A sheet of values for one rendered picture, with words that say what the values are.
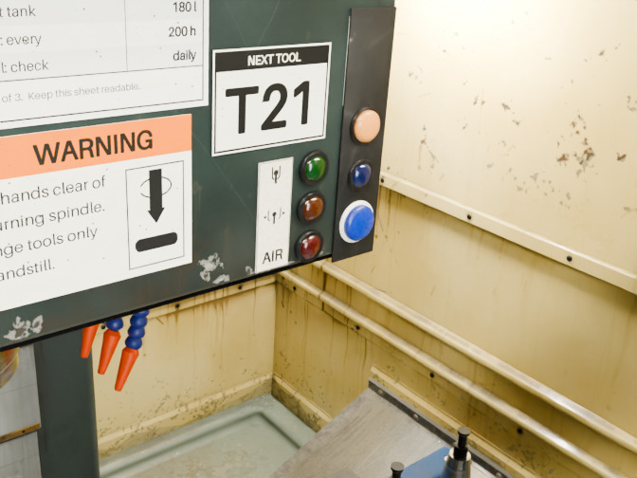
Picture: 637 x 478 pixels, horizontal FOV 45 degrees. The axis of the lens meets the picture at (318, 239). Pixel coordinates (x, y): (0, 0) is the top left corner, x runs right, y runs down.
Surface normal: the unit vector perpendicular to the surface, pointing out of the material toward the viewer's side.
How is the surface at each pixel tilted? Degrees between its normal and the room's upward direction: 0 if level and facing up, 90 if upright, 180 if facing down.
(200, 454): 0
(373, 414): 24
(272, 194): 90
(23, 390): 90
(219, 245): 90
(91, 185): 90
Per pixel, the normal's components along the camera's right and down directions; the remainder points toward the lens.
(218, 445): 0.06, -0.92
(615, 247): -0.77, 0.21
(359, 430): -0.26, -0.75
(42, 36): 0.63, 0.34
